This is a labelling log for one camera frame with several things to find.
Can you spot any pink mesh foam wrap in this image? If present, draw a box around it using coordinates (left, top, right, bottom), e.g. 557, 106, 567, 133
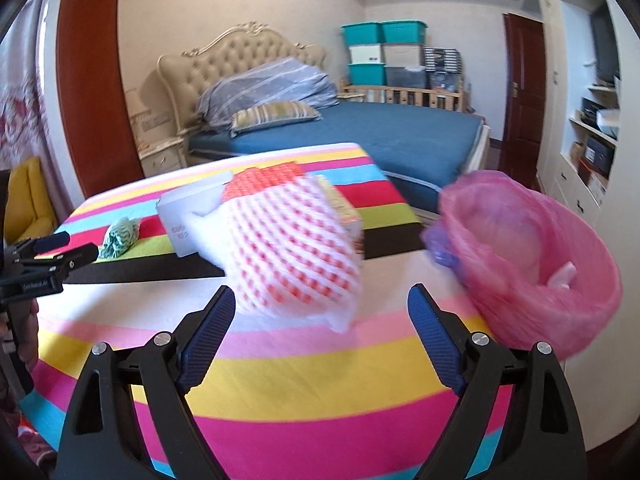
182, 162, 362, 333

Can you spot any striped colourful table cloth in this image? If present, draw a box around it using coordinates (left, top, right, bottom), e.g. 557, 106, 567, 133
21, 143, 485, 479

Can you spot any teal storage bin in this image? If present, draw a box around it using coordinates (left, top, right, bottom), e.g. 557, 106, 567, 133
342, 22, 384, 47
348, 63, 386, 86
380, 20, 427, 44

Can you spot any white pink carton box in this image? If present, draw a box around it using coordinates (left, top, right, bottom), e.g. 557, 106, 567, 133
155, 171, 237, 259

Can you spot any grey storage bin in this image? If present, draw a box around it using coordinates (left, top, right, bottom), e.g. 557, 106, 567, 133
385, 65, 428, 89

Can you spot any bed with blue sheet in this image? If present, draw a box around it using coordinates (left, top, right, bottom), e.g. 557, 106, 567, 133
189, 102, 484, 214

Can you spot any dark wooden door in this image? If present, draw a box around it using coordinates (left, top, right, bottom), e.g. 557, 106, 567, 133
499, 13, 547, 191

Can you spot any white wardrobe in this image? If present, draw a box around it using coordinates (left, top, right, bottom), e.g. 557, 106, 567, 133
537, 0, 639, 450

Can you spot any beige tufted headboard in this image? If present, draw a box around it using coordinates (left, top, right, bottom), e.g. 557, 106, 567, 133
156, 22, 326, 136

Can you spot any teal storage bin left top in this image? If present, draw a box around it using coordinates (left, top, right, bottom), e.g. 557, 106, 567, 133
342, 22, 384, 47

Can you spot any cream bedside table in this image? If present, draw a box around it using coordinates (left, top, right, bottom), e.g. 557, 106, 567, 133
139, 136, 186, 178

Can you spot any checkered bag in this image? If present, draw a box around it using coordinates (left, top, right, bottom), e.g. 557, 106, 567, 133
424, 47, 462, 75

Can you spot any pink trash bag bin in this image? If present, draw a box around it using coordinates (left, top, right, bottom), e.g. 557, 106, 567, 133
422, 170, 623, 360

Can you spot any white storage bin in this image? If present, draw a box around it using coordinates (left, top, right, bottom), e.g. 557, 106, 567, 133
348, 44, 384, 64

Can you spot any striped small pillow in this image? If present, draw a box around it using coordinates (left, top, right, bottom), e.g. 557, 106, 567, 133
229, 101, 322, 138

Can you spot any green patterned wrapper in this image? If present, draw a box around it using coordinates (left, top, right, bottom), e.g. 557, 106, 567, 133
99, 217, 140, 259

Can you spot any black television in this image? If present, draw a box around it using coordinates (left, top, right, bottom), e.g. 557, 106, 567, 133
590, 4, 620, 86

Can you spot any brown wooden panel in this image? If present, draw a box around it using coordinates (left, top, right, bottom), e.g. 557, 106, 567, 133
55, 0, 143, 197

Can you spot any black safe box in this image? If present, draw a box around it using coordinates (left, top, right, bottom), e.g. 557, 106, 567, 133
584, 136, 615, 178

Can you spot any pink floral curtain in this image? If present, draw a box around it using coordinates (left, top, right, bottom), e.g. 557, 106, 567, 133
1, 0, 72, 221

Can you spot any left hand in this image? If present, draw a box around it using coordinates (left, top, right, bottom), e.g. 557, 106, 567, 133
1, 299, 39, 399

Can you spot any wooden crib rail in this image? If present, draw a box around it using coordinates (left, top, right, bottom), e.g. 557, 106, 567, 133
338, 79, 468, 113

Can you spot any beige storage bin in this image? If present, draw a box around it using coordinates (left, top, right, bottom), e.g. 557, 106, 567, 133
382, 44, 425, 67

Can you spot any teal storage bin right top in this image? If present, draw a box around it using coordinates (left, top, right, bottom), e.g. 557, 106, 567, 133
380, 20, 427, 44

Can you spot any yellow chair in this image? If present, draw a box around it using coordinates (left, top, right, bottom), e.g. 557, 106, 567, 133
3, 156, 58, 245

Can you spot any teal storage bin lower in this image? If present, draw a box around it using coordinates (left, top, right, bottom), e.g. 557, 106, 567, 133
348, 63, 386, 86

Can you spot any yellow white carton box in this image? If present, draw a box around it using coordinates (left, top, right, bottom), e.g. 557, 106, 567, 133
314, 174, 364, 258

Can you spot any grey patterned pillow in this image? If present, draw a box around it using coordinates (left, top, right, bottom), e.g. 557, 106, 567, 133
196, 58, 338, 129

